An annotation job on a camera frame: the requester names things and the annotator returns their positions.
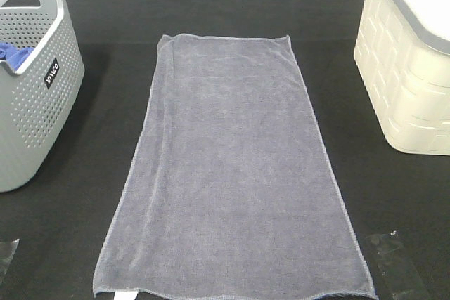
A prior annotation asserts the grey microfibre towel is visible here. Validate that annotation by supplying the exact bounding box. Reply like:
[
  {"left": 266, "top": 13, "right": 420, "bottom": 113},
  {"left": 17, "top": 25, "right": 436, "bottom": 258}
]
[{"left": 93, "top": 34, "right": 376, "bottom": 299}]

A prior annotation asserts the grey perforated laundry basket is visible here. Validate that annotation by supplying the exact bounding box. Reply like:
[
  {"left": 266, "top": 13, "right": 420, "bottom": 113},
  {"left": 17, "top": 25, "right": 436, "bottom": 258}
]
[{"left": 1, "top": 0, "right": 84, "bottom": 193}]

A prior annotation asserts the cream plastic storage basket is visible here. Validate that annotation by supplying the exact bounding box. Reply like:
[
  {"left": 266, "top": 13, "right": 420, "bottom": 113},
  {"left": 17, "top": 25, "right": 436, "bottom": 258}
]
[{"left": 354, "top": 0, "right": 449, "bottom": 155}]

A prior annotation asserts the middle clear tape strip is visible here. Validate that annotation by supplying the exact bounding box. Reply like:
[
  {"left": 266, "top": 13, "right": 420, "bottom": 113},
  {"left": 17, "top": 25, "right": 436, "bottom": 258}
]
[{"left": 113, "top": 291, "right": 139, "bottom": 300}]

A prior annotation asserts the clear tape strip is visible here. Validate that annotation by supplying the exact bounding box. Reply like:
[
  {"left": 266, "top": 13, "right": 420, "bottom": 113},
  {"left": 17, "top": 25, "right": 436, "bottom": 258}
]
[
  {"left": 113, "top": 291, "right": 139, "bottom": 300},
  {"left": 366, "top": 230, "right": 432, "bottom": 300},
  {"left": 0, "top": 239, "right": 20, "bottom": 284}
]

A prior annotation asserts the black table mat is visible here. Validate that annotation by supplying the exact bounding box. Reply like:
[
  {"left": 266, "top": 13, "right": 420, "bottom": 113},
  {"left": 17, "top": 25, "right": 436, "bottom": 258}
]
[{"left": 1, "top": 0, "right": 449, "bottom": 299}]

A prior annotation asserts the blue cloth in basket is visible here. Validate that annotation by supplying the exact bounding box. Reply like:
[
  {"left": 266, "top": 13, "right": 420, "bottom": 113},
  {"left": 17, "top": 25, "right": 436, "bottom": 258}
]
[{"left": 0, "top": 42, "right": 34, "bottom": 71}]

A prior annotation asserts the right clear tape strip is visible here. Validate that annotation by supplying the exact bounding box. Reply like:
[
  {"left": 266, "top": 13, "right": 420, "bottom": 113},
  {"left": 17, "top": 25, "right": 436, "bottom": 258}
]
[{"left": 366, "top": 230, "right": 432, "bottom": 300}]

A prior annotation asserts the left clear tape strip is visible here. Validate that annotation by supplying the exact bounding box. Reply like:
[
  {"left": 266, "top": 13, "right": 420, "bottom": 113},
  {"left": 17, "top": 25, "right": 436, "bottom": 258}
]
[{"left": 0, "top": 239, "right": 20, "bottom": 284}]

